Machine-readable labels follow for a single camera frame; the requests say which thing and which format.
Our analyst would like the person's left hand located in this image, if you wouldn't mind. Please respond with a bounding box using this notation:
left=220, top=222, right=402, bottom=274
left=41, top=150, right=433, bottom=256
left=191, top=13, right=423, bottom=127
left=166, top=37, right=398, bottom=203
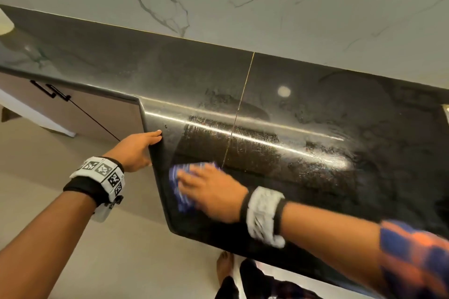
left=102, top=129, right=164, bottom=173

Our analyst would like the person's right hand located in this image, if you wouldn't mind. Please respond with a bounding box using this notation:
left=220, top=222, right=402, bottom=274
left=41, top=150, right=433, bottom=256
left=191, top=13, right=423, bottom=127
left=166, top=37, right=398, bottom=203
left=175, top=164, right=251, bottom=225

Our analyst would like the blue striped cloth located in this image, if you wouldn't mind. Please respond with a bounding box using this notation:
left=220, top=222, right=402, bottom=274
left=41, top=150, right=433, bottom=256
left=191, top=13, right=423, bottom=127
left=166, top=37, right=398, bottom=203
left=167, top=161, right=220, bottom=214

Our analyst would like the person's left forearm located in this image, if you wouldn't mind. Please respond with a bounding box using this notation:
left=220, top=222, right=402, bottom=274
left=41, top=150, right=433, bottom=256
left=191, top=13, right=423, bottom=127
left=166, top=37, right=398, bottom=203
left=0, top=190, right=97, bottom=299

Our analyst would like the person's left foot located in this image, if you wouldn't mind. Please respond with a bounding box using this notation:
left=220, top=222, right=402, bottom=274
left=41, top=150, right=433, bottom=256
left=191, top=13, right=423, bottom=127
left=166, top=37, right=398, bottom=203
left=215, top=250, right=237, bottom=286

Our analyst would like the left wrist marker band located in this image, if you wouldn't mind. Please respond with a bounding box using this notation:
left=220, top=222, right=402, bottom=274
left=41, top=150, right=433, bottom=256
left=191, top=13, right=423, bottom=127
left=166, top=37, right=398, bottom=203
left=62, top=156, right=126, bottom=207

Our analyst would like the wrist marker band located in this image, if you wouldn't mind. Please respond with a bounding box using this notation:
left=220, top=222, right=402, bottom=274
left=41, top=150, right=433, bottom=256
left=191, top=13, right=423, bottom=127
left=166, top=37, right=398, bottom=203
left=62, top=156, right=126, bottom=207
left=239, top=185, right=289, bottom=250

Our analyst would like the right wrist marker band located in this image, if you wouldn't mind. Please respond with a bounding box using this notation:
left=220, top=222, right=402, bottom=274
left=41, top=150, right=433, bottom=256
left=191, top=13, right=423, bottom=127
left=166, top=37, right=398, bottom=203
left=239, top=185, right=289, bottom=250

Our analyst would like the brown lower drawer unit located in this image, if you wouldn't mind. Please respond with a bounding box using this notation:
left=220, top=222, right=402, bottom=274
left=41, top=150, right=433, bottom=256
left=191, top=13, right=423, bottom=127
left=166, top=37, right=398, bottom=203
left=0, top=71, right=145, bottom=146

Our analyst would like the white paper sheet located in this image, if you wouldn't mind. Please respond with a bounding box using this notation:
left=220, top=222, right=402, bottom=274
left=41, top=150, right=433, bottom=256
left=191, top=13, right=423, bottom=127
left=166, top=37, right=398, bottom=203
left=0, top=88, right=77, bottom=138

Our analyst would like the blue orange plaid shirt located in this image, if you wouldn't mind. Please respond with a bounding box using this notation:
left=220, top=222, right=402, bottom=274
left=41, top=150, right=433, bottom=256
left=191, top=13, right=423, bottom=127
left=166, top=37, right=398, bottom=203
left=214, top=220, right=449, bottom=299

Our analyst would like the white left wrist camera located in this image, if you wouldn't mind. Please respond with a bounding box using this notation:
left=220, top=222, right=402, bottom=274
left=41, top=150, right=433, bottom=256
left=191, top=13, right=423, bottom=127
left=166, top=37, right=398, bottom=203
left=90, top=196, right=125, bottom=224

